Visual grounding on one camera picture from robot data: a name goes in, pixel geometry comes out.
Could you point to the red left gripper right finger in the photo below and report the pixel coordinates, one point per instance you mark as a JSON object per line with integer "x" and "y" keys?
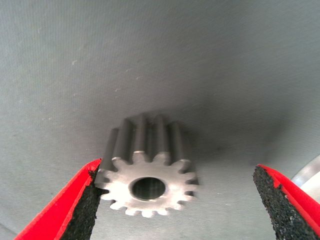
{"x": 287, "y": 212}

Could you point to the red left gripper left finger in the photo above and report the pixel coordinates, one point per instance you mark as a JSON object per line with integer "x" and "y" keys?
{"x": 70, "y": 212}

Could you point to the steel planetary gear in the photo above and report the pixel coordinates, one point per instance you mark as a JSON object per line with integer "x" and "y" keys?
{"x": 120, "y": 185}

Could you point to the round metal carrier plate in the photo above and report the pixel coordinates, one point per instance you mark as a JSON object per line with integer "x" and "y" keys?
{"x": 313, "y": 175}

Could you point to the dark grey table cloth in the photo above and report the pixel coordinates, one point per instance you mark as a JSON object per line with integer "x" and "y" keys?
{"x": 150, "y": 62}

